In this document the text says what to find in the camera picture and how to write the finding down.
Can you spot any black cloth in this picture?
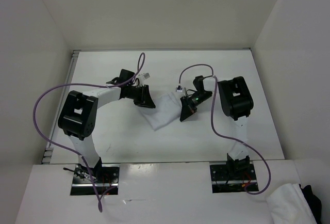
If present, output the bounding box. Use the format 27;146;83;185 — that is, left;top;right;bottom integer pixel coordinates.
301;185;322;224

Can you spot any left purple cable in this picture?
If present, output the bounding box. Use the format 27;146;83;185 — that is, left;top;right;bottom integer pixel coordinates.
32;52;146;213

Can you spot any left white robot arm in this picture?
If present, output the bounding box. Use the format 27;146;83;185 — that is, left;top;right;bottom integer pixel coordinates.
58;69;156;183

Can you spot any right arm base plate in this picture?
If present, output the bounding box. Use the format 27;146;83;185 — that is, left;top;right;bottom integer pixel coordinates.
209;162;259;194

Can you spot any white cloth pile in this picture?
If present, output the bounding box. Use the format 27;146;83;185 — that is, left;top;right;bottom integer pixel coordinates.
266;183;317;223

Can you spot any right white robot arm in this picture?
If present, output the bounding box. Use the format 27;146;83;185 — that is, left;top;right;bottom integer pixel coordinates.
179;75;254;179

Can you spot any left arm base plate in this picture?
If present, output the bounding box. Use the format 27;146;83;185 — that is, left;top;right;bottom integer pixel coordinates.
69;164;120;196

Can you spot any white skirt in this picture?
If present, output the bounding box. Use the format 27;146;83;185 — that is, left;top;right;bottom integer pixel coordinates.
139;92;182;131

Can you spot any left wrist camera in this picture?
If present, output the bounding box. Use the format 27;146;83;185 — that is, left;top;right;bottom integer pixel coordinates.
137;73;150;81

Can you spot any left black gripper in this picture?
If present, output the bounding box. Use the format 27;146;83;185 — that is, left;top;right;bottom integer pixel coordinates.
127;84;156;108

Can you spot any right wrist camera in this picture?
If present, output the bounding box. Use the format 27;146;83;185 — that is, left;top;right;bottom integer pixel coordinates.
175;85;185;94

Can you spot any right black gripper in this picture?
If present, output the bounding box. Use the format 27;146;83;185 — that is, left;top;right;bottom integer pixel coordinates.
180;91;212;121

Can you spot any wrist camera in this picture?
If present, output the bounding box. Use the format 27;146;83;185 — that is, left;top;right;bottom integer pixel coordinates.
137;73;150;81
175;85;185;94

